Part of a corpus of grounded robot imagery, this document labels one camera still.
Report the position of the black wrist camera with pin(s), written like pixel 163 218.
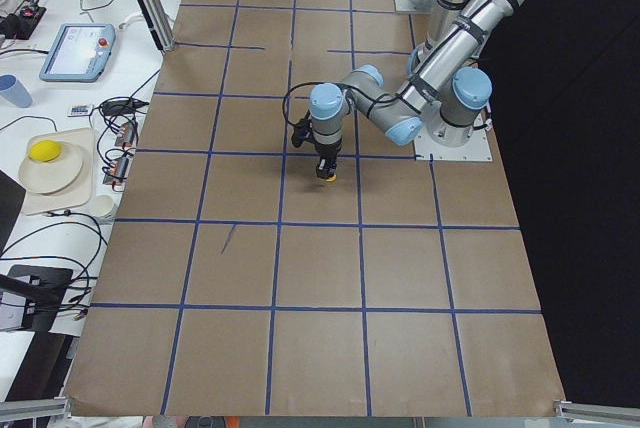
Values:
pixel 302 132

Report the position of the small colourful card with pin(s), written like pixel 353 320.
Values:
pixel 83 110

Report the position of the upper small circuit board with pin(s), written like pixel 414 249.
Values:
pixel 127 135

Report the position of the beige round plate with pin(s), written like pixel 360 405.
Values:
pixel 50 177

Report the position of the brown paper table cover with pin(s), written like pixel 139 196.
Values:
pixel 238 283

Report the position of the small circuit board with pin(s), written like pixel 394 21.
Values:
pixel 127 135
pixel 116 172

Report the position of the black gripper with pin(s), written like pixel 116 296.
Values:
pixel 327 151

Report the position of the lower small circuit board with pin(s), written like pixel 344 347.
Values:
pixel 116 172

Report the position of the light blue plastic cup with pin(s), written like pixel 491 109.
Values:
pixel 13 91

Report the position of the yellow lemon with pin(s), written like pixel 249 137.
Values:
pixel 45 151

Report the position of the blue teach pendant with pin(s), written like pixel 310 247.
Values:
pixel 80 53

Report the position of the black camera stand base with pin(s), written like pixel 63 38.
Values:
pixel 31 297

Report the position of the beige rectangular tray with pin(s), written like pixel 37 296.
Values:
pixel 80 191

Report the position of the black red controller device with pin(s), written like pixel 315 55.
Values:
pixel 22 25

